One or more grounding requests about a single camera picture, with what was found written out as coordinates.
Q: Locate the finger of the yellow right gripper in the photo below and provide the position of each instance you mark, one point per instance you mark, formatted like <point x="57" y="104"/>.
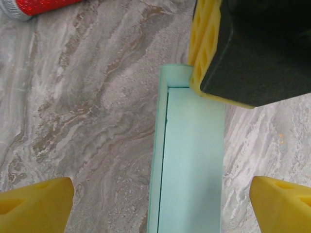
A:
<point x="204" y="48"/>

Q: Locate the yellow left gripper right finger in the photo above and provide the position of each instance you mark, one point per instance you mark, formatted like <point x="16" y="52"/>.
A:
<point x="279" y="213"/>

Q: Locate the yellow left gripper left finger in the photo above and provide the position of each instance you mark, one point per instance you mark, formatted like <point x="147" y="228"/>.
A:
<point x="43" y="211"/>

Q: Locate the light teal paper box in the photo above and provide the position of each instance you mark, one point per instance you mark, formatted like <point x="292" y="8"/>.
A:
<point x="192" y="157"/>

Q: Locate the red cylindrical bottle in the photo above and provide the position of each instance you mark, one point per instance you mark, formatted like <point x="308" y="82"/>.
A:
<point x="43" y="7"/>

